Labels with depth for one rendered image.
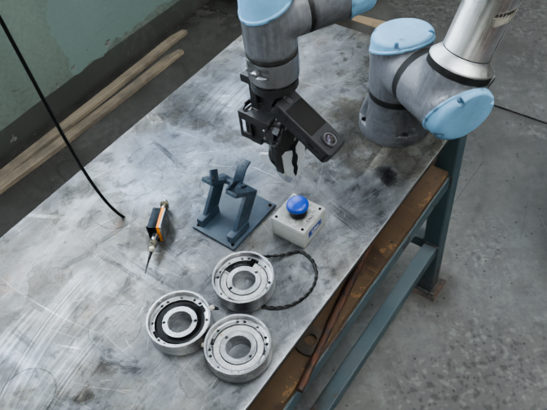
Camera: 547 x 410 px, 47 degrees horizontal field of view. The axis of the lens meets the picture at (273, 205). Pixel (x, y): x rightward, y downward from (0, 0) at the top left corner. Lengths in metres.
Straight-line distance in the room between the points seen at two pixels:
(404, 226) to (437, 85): 0.48
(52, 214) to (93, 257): 0.15
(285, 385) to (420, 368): 0.72
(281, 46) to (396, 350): 1.25
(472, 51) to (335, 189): 0.36
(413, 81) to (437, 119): 0.09
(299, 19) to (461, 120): 0.40
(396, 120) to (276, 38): 0.48
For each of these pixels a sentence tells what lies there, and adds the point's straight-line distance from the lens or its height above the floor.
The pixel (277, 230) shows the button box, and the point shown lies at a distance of 1.15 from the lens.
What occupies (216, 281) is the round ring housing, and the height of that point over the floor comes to 0.83.
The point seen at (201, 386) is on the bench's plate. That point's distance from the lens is 1.02.
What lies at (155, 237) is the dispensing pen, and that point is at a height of 0.83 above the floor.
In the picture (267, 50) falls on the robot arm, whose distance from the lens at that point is 0.87.
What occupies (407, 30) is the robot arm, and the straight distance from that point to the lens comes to 1.22.
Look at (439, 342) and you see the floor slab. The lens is 1.97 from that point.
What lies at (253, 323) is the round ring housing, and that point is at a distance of 1.03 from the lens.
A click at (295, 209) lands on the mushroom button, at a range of 1.10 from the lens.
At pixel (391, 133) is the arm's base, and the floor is 0.84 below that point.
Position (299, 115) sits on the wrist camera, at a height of 1.10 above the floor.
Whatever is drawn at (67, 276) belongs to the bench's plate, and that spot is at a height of 0.80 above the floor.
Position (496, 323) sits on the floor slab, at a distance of 2.04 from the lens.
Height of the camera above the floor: 1.71
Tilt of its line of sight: 49 degrees down
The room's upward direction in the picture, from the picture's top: 7 degrees counter-clockwise
